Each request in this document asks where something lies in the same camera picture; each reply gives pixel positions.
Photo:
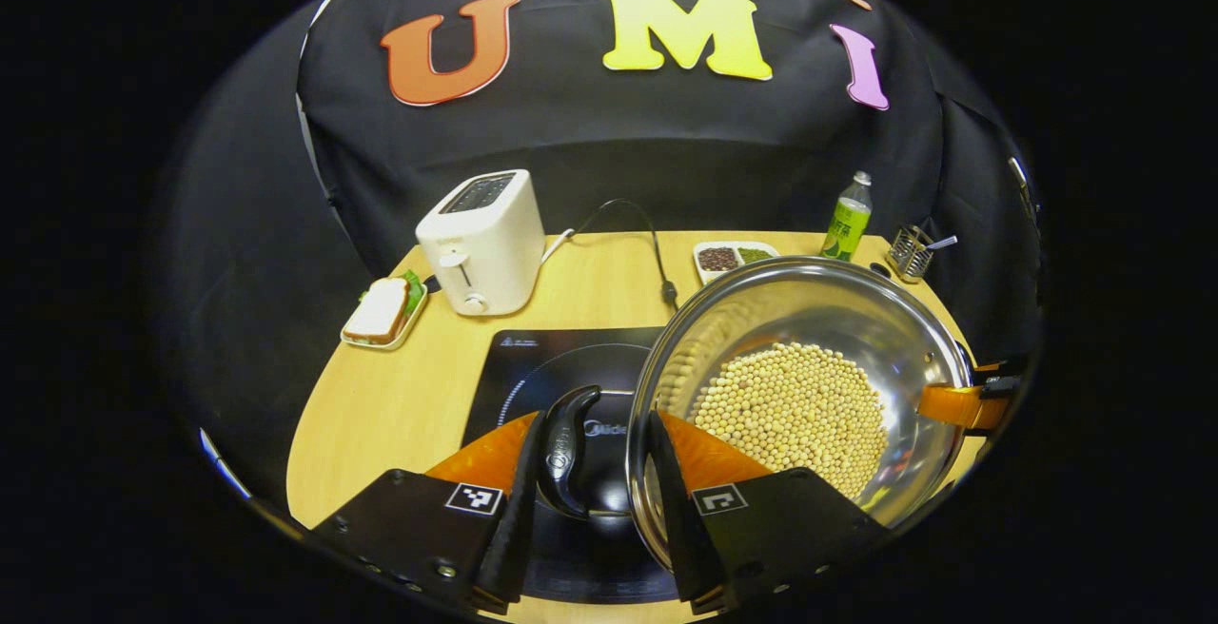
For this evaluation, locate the black induction cooktop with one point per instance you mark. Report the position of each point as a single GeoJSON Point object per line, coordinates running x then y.
{"type": "Point", "coordinates": [514, 367]}

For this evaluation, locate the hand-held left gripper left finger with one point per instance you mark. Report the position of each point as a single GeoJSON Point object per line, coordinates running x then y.
{"type": "Point", "coordinates": [514, 538]}

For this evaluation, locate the stainless steel pot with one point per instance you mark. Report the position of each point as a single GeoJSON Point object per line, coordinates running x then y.
{"type": "Point", "coordinates": [828, 310]}

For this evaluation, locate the white divided dish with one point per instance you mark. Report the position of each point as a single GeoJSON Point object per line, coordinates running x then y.
{"type": "Point", "coordinates": [700, 269]}

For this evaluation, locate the white toaster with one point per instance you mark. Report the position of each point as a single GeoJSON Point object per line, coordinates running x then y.
{"type": "Point", "coordinates": [485, 243]}

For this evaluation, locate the green label drink bottle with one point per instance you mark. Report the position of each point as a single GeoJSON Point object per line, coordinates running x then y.
{"type": "Point", "coordinates": [845, 224]}

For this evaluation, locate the small rectangular plate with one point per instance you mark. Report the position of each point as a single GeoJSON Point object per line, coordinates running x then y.
{"type": "Point", "coordinates": [409, 327]}

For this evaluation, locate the pile of soybeans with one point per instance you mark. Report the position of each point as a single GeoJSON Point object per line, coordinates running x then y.
{"type": "Point", "coordinates": [790, 415]}

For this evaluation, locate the sandwich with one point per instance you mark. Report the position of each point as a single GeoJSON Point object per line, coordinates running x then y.
{"type": "Point", "coordinates": [379, 310]}

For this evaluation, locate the pile of green mung beans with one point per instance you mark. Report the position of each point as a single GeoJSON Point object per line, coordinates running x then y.
{"type": "Point", "coordinates": [755, 254]}

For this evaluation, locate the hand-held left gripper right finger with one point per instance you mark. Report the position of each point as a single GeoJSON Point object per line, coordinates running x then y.
{"type": "Point", "coordinates": [680, 529]}

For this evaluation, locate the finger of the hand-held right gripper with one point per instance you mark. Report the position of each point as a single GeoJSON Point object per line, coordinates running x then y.
{"type": "Point", "coordinates": [952, 405]}

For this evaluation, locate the metal spoon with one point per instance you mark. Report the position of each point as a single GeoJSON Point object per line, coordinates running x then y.
{"type": "Point", "coordinates": [944, 243]}

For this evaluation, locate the pile of dark red beans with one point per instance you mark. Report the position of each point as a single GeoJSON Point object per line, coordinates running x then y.
{"type": "Point", "coordinates": [717, 259]}

